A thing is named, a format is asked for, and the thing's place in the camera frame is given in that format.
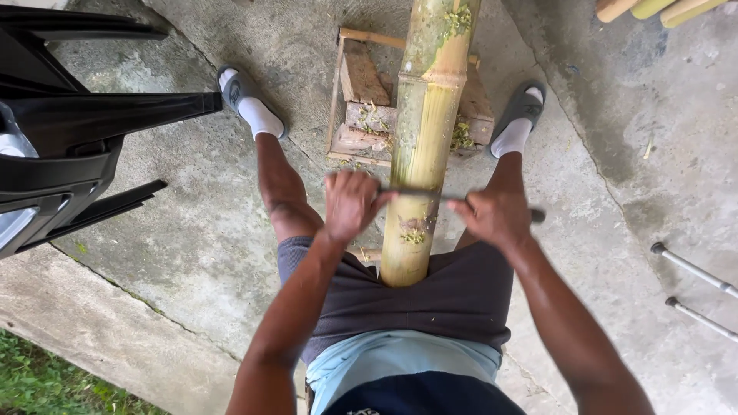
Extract black plastic chair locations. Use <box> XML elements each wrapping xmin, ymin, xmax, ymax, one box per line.
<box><xmin>0</xmin><ymin>5</ymin><xmax>224</xmax><ymax>260</ymax></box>

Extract person's right leg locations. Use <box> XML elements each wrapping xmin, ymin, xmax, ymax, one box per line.
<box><xmin>455</xmin><ymin>151</ymin><xmax>527</xmax><ymax>250</ymax></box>

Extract grey shorts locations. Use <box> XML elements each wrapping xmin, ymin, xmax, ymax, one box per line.
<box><xmin>277</xmin><ymin>235</ymin><xmax>514</xmax><ymax>366</ymax></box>

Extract wooden support stand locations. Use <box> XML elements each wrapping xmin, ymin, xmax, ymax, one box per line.
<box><xmin>326</xmin><ymin>27</ymin><xmax>495</xmax><ymax>168</ymax></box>

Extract person's left hand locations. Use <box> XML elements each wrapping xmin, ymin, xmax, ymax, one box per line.
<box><xmin>324</xmin><ymin>170</ymin><xmax>400</xmax><ymax>243</ymax></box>

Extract grey slide sandal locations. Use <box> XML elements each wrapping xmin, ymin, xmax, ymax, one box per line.
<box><xmin>489</xmin><ymin>80</ymin><xmax>547</xmax><ymax>159</ymax></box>
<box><xmin>217</xmin><ymin>65</ymin><xmax>289</xmax><ymax>141</ymax></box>

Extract white sock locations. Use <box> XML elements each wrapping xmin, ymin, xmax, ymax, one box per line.
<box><xmin>219</xmin><ymin>68</ymin><xmax>285</xmax><ymax>139</ymax></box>
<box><xmin>491</xmin><ymin>86</ymin><xmax>544</xmax><ymax>159</ymax></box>

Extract person's left leg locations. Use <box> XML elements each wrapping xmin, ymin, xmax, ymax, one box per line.
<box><xmin>255</xmin><ymin>132</ymin><xmax>325</xmax><ymax>244</ymax></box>

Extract thick green-yellow bamboo pole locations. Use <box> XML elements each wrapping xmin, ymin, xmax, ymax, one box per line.
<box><xmin>379</xmin><ymin>0</ymin><xmax>482</xmax><ymax>288</ymax></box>

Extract light blue shirt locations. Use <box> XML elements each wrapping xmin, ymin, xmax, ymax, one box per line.
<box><xmin>306</xmin><ymin>330</ymin><xmax>527</xmax><ymax>415</ymax></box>

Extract metal leg with rubber tip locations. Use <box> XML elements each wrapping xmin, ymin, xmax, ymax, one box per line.
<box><xmin>651</xmin><ymin>242</ymin><xmax>738</xmax><ymax>299</ymax></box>
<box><xmin>665</xmin><ymin>296</ymin><xmax>738</xmax><ymax>343</ymax></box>

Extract person's leg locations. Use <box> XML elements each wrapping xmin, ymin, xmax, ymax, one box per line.
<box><xmin>455</xmin><ymin>151</ymin><xmax>527</xmax><ymax>250</ymax></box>
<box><xmin>255</xmin><ymin>132</ymin><xmax>325</xmax><ymax>244</ymax></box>

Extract person's right hand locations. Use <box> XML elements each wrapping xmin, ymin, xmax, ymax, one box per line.
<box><xmin>447</xmin><ymin>188</ymin><xmax>534</xmax><ymax>252</ymax></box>

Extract heap of cut bamboo poles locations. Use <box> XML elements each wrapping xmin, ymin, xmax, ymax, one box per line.
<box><xmin>595</xmin><ymin>0</ymin><xmax>728</xmax><ymax>29</ymax></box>

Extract dark metal scraping blade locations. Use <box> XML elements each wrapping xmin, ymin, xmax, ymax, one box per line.
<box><xmin>377</xmin><ymin>186</ymin><xmax>546</xmax><ymax>224</ymax></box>

